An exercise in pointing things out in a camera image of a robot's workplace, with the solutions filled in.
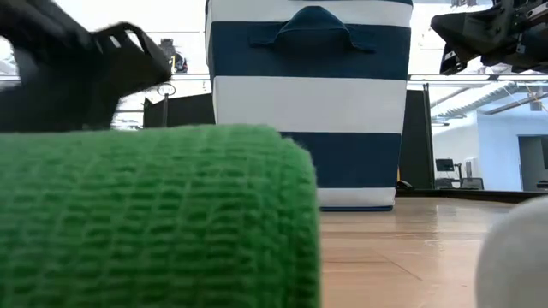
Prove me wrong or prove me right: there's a black overhead device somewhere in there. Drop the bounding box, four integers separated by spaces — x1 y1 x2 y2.
158 38 189 74

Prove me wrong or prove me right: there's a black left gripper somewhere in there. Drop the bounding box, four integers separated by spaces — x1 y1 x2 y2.
0 0 173 132

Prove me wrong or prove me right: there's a round sign on post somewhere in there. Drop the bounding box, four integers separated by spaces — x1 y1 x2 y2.
156 82 177 128

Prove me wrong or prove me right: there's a black aluminium table frame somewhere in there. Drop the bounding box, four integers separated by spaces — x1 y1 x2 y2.
395 82 537 204

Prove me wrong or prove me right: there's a black partition panel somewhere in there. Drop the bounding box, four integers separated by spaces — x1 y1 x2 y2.
142 86 436 190

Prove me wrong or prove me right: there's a green bandage roll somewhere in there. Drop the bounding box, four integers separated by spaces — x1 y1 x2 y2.
0 123 323 308

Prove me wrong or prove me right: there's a grey overhead rail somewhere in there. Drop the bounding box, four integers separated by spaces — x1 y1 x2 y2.
170 73 548 83

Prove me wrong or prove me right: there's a black computer monitor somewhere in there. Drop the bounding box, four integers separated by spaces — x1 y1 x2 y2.
434 157 456 174

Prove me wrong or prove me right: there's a blurry white round object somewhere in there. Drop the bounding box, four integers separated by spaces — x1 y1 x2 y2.
474 196 548 308

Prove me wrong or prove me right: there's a navy white striped fabric bin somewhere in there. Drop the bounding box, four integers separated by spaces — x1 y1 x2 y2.
204 0 414 213

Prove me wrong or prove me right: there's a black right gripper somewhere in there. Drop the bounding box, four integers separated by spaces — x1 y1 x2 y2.
429 0 548 76

